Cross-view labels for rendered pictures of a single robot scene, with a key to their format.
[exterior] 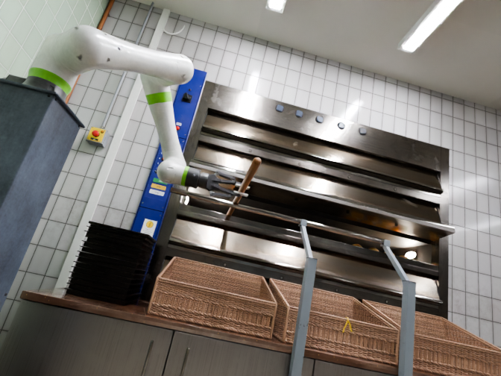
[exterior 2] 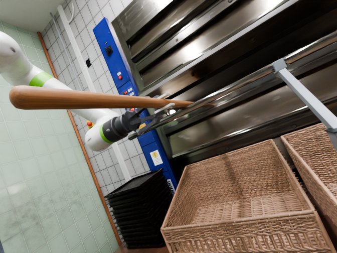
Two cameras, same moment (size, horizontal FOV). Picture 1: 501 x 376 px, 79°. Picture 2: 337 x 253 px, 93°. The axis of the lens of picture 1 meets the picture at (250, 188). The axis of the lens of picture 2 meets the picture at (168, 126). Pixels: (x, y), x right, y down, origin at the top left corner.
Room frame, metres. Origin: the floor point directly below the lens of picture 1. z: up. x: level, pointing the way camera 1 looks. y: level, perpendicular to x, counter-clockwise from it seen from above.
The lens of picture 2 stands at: (0.91, -0.23, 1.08)
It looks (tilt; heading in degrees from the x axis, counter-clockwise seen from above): 4 degrees up; 31
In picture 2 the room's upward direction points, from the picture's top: 23 degrees counter-clockwise
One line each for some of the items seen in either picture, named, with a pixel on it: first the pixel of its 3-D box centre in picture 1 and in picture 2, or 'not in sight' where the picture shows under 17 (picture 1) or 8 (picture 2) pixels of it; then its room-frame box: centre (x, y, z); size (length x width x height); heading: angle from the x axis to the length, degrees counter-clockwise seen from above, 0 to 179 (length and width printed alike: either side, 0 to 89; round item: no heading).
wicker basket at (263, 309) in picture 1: (215, 291); (228, 193); (1.67, 0.06, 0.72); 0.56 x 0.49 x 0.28; 95
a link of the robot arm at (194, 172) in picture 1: (193, 178); (117, 128); (1.36, 0.27, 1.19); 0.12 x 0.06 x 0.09; 6
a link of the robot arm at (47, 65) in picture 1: (60, 64); not in sight; (0.93, 0.74, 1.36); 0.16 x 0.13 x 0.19; 56
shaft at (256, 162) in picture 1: (231, 210); (196, 104); (1.84, 0.08, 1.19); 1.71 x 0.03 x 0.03; 6
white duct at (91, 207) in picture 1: (115, 144); (104, 119); (1.84, 0.91, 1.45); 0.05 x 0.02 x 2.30; 95
